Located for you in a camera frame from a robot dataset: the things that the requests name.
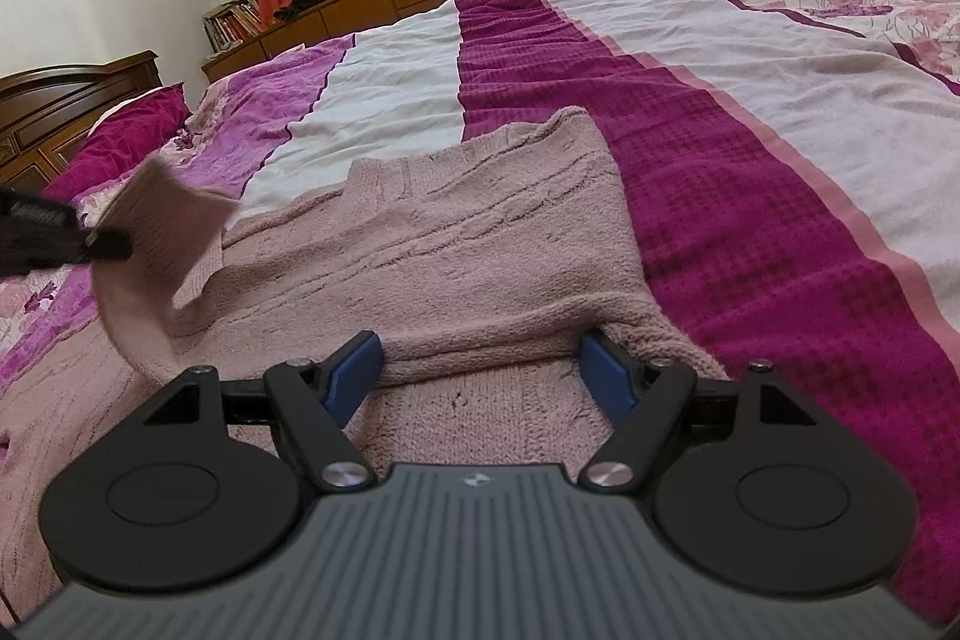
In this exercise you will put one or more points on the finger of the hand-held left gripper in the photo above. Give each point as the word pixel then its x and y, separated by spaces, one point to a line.
pixel 105 244

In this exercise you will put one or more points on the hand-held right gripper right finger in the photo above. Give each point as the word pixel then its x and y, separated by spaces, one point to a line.
pixel 606 385

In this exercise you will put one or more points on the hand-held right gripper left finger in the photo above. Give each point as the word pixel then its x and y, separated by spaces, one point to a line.
pixel 351 379

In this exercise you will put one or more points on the pink knitted sweater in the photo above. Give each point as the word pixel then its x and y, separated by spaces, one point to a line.
pixel 450 250

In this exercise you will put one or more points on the magenta velvet pillow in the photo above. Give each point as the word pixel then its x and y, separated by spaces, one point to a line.
pixel 112 145

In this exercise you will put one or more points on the wooden headboard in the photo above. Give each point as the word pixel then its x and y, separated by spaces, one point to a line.
pixel 52 100

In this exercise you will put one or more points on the magenta floral bedspread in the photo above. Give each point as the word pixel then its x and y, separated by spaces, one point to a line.
pixel 750 197

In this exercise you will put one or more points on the row of books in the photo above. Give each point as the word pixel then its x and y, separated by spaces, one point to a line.
pixel 234 24

